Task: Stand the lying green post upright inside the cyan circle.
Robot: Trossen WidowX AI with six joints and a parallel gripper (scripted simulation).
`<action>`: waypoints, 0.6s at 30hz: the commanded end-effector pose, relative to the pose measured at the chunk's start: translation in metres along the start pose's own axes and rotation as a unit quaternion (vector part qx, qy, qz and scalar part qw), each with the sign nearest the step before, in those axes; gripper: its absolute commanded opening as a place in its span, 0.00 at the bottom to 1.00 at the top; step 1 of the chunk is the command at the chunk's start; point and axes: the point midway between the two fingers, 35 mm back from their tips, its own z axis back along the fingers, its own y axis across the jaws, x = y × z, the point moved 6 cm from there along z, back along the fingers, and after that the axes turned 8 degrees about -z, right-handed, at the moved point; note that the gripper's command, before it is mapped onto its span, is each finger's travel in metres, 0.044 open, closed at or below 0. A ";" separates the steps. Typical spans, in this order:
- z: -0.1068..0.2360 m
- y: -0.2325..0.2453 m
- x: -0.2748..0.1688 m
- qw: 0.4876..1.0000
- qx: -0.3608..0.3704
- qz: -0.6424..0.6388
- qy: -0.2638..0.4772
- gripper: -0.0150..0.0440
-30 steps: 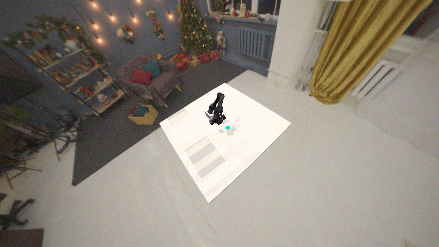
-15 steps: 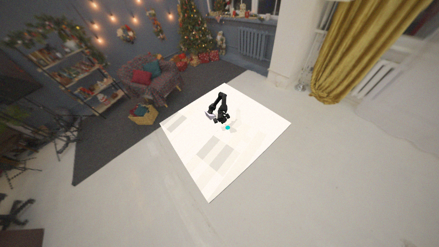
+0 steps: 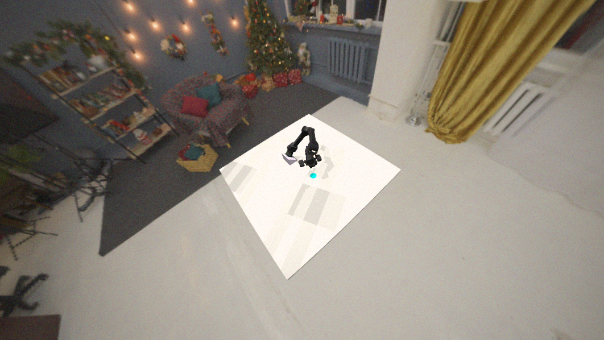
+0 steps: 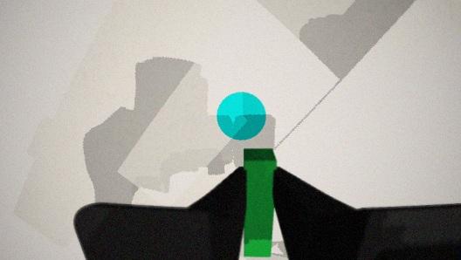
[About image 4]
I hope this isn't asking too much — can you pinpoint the green rectangular post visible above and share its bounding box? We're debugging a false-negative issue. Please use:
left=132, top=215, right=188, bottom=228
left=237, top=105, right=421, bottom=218
left=244, top=148, right=278, bottom=257

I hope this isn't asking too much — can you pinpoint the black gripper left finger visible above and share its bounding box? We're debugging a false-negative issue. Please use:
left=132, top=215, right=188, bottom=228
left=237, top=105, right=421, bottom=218
left=73, top=167, right=247, bottom=260

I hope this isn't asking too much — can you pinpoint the cyan circle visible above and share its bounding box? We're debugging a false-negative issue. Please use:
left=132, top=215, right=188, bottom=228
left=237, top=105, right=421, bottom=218
left=217, top=92, right=266, bottom=140

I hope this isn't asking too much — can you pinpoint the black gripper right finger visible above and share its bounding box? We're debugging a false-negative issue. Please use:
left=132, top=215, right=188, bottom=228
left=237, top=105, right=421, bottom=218
left=272, top=167, right=461, bottom=260

